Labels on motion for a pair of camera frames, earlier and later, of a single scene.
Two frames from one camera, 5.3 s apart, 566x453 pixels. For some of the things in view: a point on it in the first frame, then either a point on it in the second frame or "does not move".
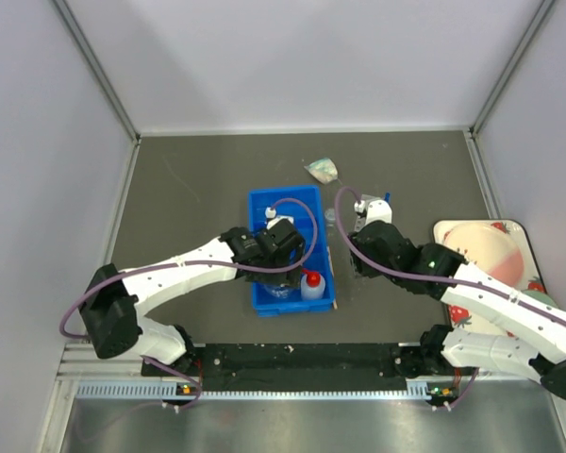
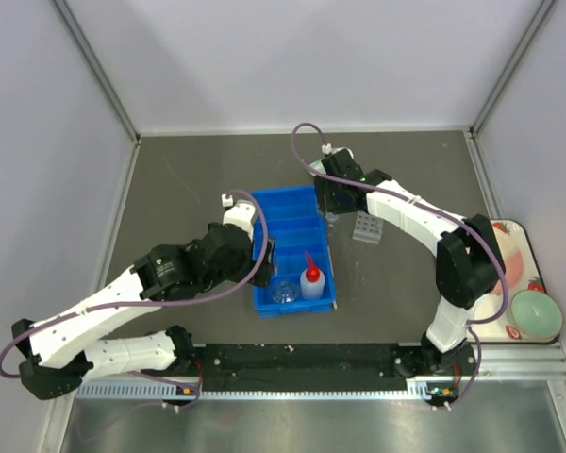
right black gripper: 363,268 → 324,194
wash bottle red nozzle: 312,284 does not move
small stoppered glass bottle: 330,217 does not move
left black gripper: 291,278 → 260,275
